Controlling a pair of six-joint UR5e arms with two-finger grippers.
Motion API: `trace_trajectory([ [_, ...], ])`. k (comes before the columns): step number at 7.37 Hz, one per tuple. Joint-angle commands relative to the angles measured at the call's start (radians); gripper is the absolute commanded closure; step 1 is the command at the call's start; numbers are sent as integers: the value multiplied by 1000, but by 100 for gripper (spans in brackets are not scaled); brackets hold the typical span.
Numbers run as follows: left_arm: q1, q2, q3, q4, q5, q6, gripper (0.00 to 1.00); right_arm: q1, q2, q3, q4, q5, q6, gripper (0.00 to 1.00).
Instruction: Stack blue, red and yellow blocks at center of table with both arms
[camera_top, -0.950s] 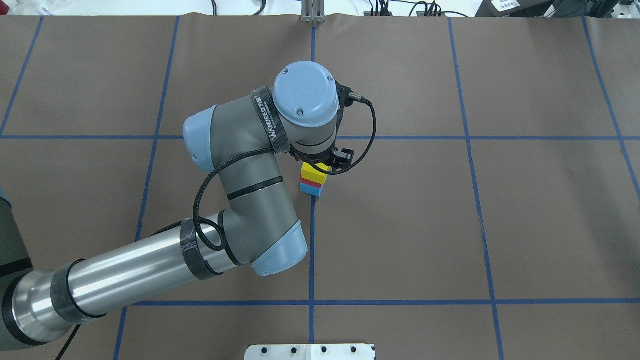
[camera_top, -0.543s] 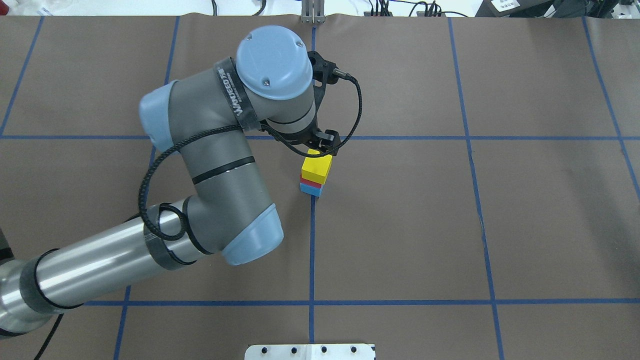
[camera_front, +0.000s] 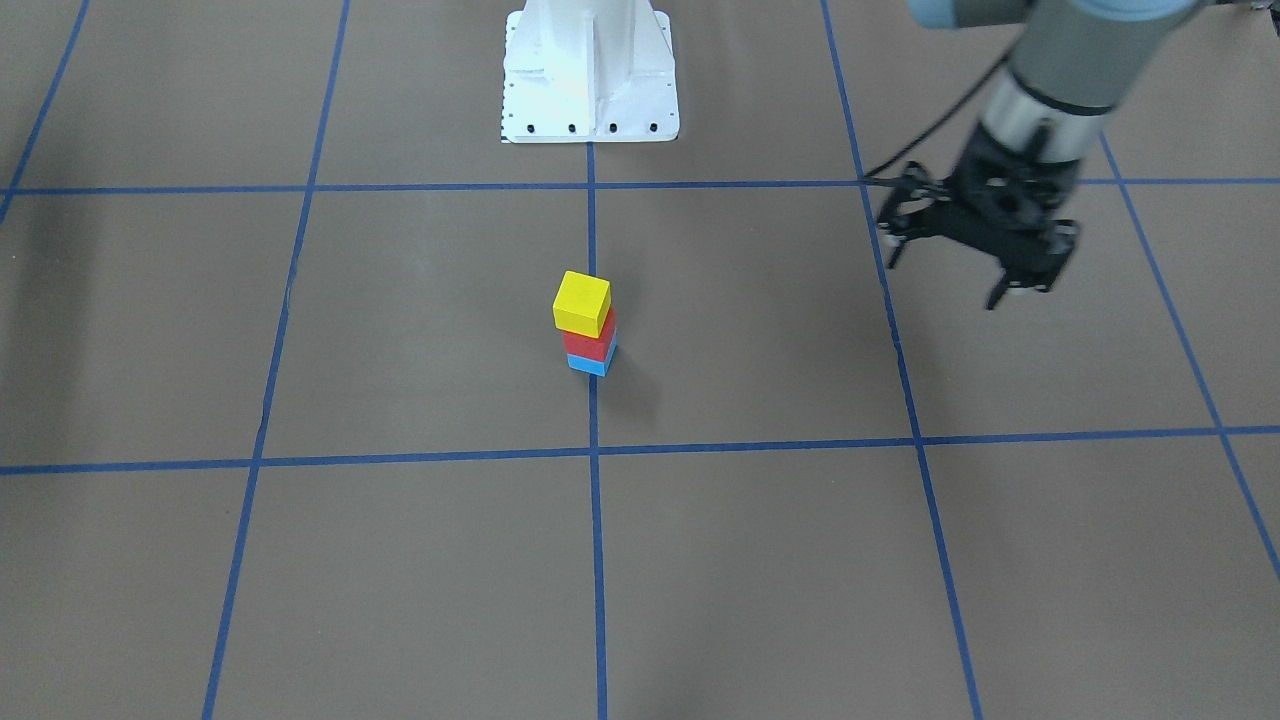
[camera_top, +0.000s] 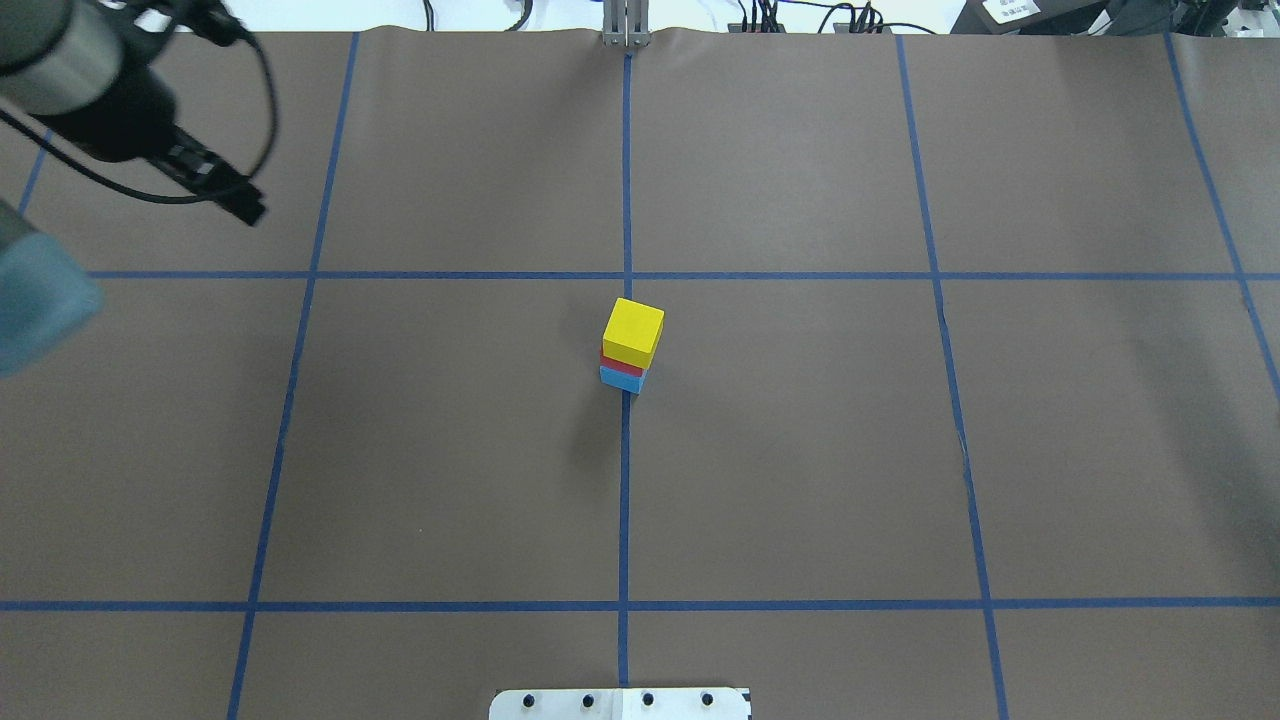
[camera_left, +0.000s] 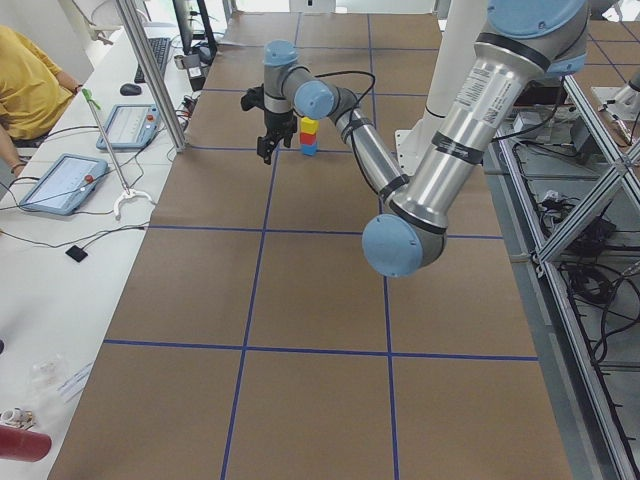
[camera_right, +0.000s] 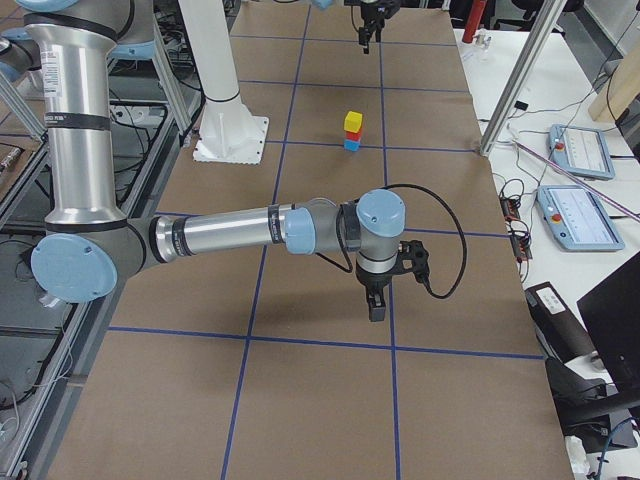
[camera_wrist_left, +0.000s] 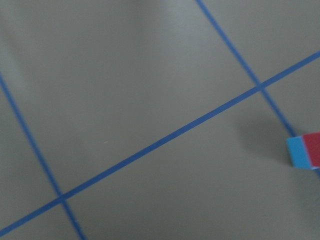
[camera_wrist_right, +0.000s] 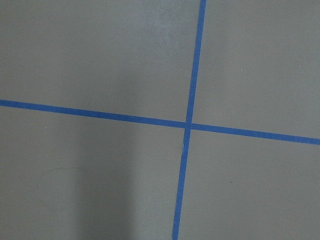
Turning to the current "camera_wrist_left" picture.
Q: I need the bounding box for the blue cube block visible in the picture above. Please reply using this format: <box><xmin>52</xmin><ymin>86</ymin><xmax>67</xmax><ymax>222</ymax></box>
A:
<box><xmin>286</xmin><ymin>136</ymin><xmax>319</xmax><ymax>170</ymax></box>

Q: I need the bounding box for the red cube block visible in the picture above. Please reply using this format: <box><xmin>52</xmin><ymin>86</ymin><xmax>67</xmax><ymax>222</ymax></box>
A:
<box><xmin>302</xmin><ymin>132</ymin><xmax>320</xmax><ymax>168</ymax></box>

